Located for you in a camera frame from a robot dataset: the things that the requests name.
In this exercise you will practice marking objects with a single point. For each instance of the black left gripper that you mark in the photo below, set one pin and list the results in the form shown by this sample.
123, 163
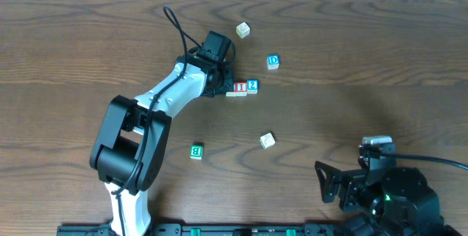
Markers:
227, 80

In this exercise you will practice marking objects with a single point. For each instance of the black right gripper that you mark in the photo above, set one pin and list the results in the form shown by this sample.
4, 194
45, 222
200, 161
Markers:
344, 185

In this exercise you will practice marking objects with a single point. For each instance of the red letter A block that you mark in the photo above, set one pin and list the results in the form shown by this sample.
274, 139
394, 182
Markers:
231, 94

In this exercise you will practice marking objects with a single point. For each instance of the red letter I block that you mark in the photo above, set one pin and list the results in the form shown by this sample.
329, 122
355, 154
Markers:
241, 89

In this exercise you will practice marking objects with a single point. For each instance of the blue number 2 block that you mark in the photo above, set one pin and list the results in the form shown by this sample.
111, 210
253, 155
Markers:
252, 86

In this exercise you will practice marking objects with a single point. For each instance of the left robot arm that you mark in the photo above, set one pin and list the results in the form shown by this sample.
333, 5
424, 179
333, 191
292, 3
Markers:
130, 145

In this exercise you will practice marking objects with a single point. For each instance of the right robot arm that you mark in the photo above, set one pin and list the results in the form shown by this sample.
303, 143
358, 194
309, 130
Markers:
388, 199

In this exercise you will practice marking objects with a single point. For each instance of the cream block with engraved picture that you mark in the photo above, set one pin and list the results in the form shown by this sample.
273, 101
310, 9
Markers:
243, 30

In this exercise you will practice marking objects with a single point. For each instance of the blue letter D block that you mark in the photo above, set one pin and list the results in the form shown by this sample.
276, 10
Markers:
273, 62

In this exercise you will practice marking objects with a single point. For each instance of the cream block with line drawing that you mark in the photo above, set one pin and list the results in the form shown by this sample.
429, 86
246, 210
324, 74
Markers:
267, 140

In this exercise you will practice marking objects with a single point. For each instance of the green letter B block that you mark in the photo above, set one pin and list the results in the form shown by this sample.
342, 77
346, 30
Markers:
196, 152

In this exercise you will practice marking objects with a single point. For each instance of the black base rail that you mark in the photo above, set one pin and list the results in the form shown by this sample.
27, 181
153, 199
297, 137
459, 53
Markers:
207, 230

